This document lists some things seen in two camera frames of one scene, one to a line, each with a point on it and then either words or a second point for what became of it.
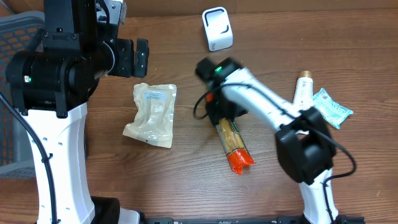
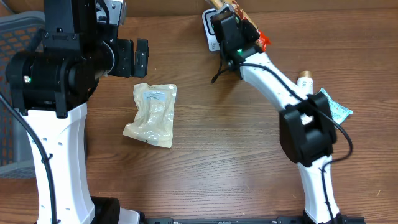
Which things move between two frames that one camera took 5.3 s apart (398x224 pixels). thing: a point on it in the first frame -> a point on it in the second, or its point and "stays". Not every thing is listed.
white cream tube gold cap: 303,98 stays
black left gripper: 125,57 stays
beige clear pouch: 154,121 stays
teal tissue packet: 334,112 stays
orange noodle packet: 237,152 -> 262,38
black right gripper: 224,112 -> 229,23
